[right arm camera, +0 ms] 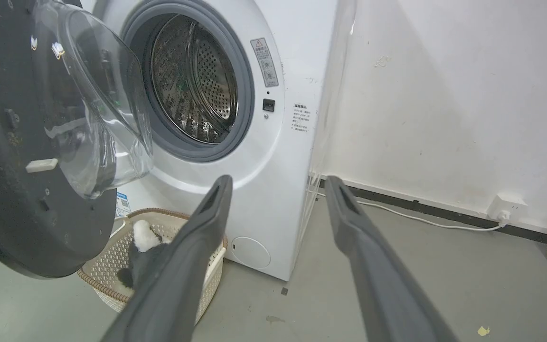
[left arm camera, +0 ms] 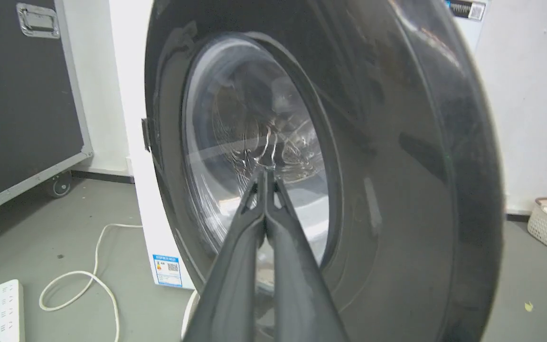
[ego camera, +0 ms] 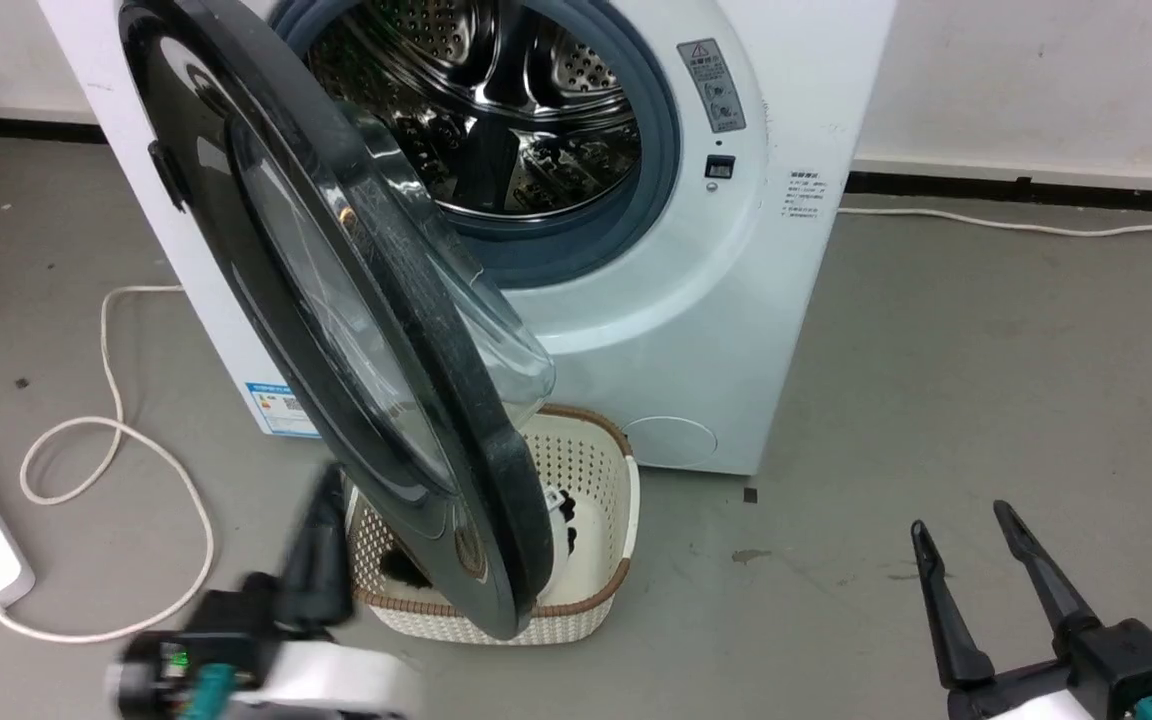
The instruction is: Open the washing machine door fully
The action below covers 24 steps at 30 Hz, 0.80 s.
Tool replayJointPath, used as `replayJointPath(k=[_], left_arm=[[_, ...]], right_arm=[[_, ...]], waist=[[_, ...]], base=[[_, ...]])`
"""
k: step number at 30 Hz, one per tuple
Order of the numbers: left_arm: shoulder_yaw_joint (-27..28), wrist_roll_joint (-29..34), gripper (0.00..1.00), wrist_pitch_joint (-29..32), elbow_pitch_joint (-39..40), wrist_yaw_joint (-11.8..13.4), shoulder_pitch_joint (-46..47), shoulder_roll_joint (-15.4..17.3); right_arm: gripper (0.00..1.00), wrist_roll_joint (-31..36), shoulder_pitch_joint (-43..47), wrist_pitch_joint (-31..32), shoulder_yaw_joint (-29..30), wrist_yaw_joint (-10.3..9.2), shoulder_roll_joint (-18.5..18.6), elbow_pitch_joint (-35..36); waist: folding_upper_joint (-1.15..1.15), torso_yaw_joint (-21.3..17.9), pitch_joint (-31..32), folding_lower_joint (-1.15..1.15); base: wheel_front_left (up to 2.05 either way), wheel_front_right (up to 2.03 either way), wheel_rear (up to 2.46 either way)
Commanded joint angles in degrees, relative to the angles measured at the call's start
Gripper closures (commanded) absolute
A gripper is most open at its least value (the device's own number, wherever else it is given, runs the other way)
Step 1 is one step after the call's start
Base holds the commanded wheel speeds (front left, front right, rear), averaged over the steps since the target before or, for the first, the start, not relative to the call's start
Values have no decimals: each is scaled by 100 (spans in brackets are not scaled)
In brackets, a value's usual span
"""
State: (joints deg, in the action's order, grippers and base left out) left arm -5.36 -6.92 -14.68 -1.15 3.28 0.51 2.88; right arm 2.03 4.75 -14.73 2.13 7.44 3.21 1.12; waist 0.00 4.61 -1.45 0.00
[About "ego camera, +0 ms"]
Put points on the small text label sticker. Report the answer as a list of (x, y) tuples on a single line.
[(804, 195)]

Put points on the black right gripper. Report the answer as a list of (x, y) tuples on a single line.
[(1126, 670)]

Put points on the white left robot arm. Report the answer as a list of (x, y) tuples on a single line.
[(336, 685)]

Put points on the black and white plush toy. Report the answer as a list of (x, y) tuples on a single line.
[(558, 510)]

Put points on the black round washer door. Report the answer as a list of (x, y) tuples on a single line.
[(266, 250)]

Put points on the white and brown laundry basket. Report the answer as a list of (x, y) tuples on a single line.
[(598, 470)]

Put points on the white front-load washing machine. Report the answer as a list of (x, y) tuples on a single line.
[(736, 300)]

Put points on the round filter cover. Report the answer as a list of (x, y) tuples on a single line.
[(671, 442)]

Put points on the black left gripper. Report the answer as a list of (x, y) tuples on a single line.
[(221, 625)]

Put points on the blue energy label sticker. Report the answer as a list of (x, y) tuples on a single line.
[(276, 410)]

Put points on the grey rubber door gasket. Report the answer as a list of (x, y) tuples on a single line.
[(651, 180)]

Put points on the stainless steel washer drum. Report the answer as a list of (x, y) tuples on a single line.
[(496, 110)]

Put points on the grey warning sticker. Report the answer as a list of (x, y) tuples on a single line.
[(711, 85)]

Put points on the black door latch socket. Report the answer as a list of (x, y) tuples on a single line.
[(719, 167)]

